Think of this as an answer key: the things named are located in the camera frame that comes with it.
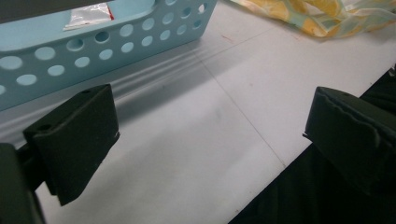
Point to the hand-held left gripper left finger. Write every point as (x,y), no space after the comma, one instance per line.
(74,140)

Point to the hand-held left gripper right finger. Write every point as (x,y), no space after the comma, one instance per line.
(351,137)

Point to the light blue perforated plastic basket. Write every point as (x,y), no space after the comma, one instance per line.
(93,74)

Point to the white tube with red print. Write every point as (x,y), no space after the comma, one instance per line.
(84,17)

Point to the orange slice print bag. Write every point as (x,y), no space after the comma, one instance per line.
(311,18)

